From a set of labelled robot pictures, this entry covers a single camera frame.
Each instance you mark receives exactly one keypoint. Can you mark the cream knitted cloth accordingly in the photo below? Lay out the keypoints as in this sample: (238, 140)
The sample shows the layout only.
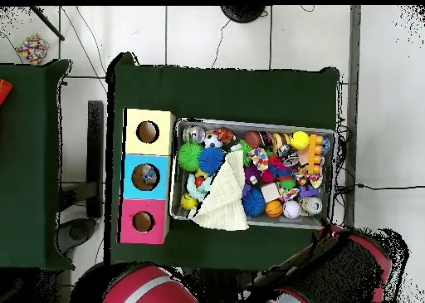
(226, 197)

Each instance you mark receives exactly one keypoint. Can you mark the crushed clear plastic bottle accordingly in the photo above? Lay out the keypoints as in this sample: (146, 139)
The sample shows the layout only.
(149, 177)

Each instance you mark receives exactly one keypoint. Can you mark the red robot arm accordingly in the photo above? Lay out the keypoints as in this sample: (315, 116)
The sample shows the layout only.
(332, 270)

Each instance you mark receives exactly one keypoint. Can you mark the clear mesh bin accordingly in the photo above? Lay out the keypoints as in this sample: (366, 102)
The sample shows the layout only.
(265, 122)

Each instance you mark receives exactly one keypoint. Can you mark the wooden box with three holes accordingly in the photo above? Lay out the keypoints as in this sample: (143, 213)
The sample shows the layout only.
(159, 210)

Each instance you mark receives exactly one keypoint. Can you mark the large blue spiky ball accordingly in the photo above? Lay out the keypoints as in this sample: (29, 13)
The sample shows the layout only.
(212, 160)

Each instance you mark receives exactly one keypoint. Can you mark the small soccer ball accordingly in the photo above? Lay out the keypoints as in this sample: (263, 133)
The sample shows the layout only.
(212, 141)

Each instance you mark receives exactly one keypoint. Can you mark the green spiky ball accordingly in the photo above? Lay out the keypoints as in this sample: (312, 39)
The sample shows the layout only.
(190, 157)

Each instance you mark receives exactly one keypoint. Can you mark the mint green cloth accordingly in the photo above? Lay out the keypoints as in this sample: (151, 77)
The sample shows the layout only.
(201, 183)

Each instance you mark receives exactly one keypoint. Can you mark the green furry googly-eyed toy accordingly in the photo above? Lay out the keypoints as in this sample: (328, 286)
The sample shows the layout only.
(246, 150)

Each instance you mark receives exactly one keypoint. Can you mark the colourful patterned cloth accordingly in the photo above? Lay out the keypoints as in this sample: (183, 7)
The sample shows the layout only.
(259, 159)

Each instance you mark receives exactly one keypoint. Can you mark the yellow smiley ball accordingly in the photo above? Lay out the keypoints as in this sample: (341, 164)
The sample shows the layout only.
(188, 202)

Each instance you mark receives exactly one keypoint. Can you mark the small blue spiky ball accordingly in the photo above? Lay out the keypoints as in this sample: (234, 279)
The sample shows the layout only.
(254, 201)

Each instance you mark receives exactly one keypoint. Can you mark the plain wooden cube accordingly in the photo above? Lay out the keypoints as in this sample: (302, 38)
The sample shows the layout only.
(270, 193)

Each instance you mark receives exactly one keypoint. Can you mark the yellow tennis ball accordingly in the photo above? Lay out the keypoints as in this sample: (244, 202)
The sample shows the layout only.
(299, 140)

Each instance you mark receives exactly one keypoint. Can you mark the orange toy brick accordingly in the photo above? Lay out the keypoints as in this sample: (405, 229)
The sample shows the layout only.
(315, 150)

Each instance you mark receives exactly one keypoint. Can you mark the crushed silver can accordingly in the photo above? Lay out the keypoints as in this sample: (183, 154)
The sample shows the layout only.
(313, 205)

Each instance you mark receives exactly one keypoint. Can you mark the black round base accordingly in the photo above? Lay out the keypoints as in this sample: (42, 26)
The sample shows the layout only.
(242, 13)

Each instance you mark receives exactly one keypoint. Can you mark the grey metal strip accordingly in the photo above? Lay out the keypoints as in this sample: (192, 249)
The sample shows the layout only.
(355, 84)

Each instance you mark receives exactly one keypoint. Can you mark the dark green side table cloth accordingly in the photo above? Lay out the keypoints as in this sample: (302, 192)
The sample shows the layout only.
(33, 150)

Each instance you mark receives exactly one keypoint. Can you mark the colourful patterned packet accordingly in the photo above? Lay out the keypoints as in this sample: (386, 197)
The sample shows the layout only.
(32, 48)

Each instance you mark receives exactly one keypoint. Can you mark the black rod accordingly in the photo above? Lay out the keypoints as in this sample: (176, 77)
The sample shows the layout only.
(48, 24)

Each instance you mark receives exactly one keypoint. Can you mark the small red object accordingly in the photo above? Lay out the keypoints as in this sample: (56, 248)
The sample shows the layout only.
(3, 90)

